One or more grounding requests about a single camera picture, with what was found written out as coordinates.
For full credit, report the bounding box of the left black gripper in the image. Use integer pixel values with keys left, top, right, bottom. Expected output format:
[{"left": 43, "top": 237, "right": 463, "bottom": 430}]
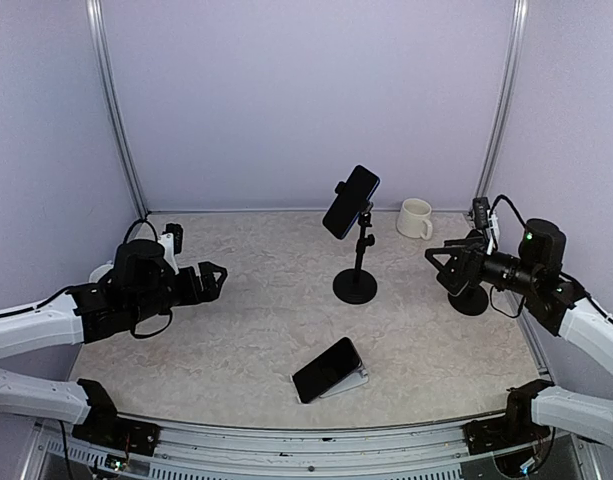
[{"left": 129, "top": 260, "right": 227, "bottom": 324}]

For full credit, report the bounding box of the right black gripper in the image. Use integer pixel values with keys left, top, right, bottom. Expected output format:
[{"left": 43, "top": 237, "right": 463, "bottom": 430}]
[{"left": 426, "top": 235, "right": 541, "bottom": 295}]

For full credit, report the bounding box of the black tall phone stand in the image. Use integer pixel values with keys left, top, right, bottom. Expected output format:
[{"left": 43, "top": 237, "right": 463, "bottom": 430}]
[{"left": 333, "top": 200, "right": 378, "bottom": 305}]

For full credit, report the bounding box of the blue phone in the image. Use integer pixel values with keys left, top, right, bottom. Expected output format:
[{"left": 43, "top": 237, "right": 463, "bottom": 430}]
[{"left": 322, "top": 165, "right": 380, "bottom": 240}]

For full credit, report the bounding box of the black phone red case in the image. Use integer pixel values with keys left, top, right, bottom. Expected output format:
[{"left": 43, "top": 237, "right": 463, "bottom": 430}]
[{"left": 292, "top": 337, "right": 362, "bottom": 404}]

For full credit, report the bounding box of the silver folding phone stand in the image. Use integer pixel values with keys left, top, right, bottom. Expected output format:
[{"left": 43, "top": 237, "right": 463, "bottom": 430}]
[{"left": 319, "top": 366, "right": 369, "bottom": 399}]

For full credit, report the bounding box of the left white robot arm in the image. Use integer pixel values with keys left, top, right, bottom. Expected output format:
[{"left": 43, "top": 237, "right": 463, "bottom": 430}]
[{"left": 0, "top": 235, "right": 227, "bottom": 445}]

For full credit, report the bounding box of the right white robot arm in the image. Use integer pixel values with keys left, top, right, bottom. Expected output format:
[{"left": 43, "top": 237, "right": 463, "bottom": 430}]
[{"left": 425, "top": 218, "right": 613, "bottom": 450}]

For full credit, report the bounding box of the cream ceramic mug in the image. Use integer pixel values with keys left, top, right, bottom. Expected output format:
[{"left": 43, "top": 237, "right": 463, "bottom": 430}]
[{"left": 396, "top": 198, "right": 433, "bottom": 240}]

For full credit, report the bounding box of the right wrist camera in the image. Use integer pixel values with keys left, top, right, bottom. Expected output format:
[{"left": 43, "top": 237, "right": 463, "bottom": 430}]
[{"left": 471, "top": 197, "right": 500, "bottom": 250}]

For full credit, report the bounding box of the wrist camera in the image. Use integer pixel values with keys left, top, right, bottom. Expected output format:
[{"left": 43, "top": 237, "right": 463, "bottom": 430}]
[
  {"left": 471, "top": 197, "right": 500, "bottom": 250},
  {"left": 159, "top": 223, "right": 184, "bottom": 255}
]

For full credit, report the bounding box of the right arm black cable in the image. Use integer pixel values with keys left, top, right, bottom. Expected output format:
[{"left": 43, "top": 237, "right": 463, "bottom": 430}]
[{"left": 489, "top": 194, "right": 530, "bottom": 231}]

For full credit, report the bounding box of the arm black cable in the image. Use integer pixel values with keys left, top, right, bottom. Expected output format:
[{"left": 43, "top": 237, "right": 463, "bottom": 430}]
[
  {"left": 489, "top": 194, "right": 530, "bottom": 231},
  {"left": 123, "top": 218, "right": 173, "bottom": 341}
]

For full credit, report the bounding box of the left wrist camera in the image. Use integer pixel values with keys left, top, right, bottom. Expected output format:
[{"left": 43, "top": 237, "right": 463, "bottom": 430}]
[{"left": 159, "top": 223, "right": 184, "bottom": 255}]

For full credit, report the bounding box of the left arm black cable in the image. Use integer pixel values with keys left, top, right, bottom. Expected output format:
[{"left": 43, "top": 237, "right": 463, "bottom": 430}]
[{"left": 123, "top": 218, "right": 173, "bottom": 341}]

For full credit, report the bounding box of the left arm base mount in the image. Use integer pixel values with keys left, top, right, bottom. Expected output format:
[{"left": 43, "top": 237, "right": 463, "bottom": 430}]
[{"left": 72, "top": 379, "right": 160, "bottom": 457}]

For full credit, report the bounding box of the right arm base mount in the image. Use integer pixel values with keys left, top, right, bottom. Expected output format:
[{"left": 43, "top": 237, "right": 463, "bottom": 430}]
[{"left": 462, "top": 379, "right": 554, "bottom": 455}]

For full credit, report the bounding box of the right aluminium frame post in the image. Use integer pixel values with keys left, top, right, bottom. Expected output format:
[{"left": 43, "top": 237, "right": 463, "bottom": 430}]
[{"left": 475, "top": 0, "right": 530, "bottom": 197}]

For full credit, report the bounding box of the aluminium frame post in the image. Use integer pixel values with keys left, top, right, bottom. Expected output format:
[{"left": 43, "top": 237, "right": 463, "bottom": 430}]
[
  {"left": 86, "top": 0, "right": 149, "bottom": 218},
  {"left": 475, "top": 0, "right": 530, "bottom": 197}
]

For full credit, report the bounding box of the front aluminium rail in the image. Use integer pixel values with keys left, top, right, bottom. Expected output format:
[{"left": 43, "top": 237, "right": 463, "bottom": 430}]
[{"left": 19, "top": 418, "right": 602, "bottom": 479}]

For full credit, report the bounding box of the left aluminium frame post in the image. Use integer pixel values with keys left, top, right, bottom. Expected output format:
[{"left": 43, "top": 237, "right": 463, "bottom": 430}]
[{"left": 86, "top": 0, "right": 149, "bottom": 218}]

